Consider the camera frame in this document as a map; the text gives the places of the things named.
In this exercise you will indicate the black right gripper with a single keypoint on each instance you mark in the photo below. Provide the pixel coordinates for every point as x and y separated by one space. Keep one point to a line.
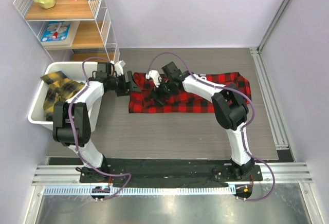
159 101

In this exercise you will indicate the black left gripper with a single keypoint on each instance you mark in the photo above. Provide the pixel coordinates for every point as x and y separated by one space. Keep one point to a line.
129 87

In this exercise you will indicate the red black plaid shirt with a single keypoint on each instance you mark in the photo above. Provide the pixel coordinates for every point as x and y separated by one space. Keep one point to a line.
183 102

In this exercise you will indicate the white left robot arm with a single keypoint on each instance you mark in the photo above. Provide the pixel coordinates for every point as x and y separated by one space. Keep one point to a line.
71 124

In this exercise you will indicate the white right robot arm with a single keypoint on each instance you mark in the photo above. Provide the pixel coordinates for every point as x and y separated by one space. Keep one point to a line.
229 104

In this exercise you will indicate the yellow plaid shirt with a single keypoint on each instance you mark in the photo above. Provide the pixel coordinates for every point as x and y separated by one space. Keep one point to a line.
60 88

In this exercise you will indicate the blue white picture book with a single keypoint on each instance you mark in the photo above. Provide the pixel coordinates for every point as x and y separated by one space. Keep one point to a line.
57 33

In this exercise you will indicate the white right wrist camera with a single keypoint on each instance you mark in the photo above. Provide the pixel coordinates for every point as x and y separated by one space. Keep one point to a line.
154 76

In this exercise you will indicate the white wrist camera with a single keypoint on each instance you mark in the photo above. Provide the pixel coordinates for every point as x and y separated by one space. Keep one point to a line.
154 76
117 68

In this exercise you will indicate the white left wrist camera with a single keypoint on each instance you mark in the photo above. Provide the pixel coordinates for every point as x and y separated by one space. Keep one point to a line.
117 68

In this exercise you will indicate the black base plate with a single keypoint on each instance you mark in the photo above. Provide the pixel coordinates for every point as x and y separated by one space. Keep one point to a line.
171 174

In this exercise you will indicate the white wire shelf rack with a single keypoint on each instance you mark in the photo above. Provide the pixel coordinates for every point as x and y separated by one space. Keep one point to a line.
95 35

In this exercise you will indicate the slotted aluminium rail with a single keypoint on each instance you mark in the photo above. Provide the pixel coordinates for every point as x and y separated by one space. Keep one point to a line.
93 190

